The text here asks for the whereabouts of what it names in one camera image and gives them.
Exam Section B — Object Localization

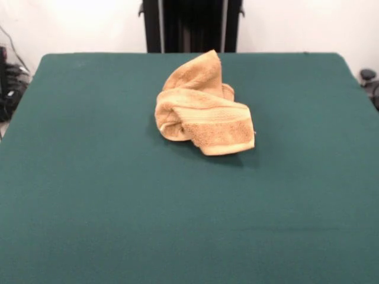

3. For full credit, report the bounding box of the dark green table cloth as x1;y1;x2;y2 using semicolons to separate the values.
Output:
0;52;379;284

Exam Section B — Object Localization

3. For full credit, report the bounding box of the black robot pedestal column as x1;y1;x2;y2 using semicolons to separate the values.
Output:
137;0;246;54

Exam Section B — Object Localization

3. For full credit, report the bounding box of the tan terry towel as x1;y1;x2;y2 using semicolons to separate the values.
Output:
153;49;257;157

